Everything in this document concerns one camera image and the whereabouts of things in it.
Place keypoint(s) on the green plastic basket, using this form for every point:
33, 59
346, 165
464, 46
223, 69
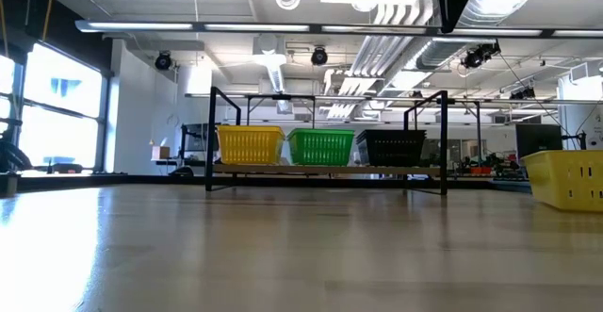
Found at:
320, 130
320, 152
320, 134

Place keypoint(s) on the yellow plastic basket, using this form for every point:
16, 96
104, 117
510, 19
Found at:
249, 128
560, 180
249, 149

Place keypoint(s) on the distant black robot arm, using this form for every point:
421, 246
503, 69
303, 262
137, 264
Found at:
494, 162

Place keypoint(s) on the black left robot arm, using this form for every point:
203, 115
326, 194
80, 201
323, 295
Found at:
14, 154

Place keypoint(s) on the black computer monitor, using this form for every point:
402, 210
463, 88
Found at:
200, 137
537, 140

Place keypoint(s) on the red box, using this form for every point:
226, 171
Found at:
481, 170

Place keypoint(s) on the black articulated stand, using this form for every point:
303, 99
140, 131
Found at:
582, 140

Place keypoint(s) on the white hanging air diffuser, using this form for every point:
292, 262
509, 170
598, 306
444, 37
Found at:
271, 62

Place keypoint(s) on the LED light bar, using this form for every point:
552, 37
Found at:
254, 27

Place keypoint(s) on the cardboard box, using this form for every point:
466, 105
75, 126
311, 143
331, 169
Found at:
160, 153

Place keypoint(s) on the large window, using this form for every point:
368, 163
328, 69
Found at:
61, 128

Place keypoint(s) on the large silver air duct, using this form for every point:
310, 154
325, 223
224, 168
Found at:
509, 1

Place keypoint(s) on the corrugated silver duct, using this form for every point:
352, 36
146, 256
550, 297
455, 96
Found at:
438, 54

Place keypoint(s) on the black tracking camera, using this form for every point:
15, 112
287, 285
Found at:
319, 56
480, 55
163, 60
523, 93

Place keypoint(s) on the wooden shelf black metal frame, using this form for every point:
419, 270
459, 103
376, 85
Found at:
443, 137

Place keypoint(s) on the white wall sign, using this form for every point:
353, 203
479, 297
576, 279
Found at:
596, 133

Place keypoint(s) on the black aluminium rig frame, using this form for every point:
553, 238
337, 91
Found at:
141, 180

